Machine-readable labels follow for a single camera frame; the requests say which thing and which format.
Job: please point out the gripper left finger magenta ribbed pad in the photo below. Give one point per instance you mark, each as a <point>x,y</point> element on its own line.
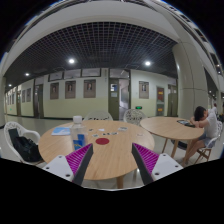
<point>73,166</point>

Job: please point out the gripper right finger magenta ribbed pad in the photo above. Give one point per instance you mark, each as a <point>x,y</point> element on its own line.
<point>153,166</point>

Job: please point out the clear plastic water bottle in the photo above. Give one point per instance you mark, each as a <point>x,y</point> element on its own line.
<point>78,133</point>

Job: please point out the blue booklet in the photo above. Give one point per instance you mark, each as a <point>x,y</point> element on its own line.
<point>61,131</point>

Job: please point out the red round coaster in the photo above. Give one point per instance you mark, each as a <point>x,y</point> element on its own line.
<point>102,141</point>

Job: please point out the round wooden table near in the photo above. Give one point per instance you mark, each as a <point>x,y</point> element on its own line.
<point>114,160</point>

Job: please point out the round wooden table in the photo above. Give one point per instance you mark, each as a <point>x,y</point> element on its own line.
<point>170,129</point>
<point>114,160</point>

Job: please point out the round wooden table right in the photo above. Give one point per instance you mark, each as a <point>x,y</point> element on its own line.
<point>170,129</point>

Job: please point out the black bag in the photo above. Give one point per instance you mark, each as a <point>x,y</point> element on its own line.
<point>27,149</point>

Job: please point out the small card on table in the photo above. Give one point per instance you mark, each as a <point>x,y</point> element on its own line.
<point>122,128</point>

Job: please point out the white lattice chair right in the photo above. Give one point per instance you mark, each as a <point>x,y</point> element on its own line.
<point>133,116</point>

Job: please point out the white lattice chair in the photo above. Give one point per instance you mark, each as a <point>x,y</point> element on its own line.
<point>98,115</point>
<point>133,116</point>

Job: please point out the white chair with bag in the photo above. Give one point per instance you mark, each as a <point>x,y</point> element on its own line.
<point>29,134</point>

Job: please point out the white chair under person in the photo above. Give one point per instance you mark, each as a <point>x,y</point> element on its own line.
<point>206,151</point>

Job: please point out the white lattice chair middle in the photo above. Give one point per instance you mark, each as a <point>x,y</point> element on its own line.
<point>98,115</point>

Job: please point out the black tablet on table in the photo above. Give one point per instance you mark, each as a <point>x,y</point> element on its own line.
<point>186,123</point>

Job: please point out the open dark green door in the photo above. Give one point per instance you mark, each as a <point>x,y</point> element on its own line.
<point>114,98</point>

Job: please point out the framed wall picture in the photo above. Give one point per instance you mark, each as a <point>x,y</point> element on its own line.
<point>90,88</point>

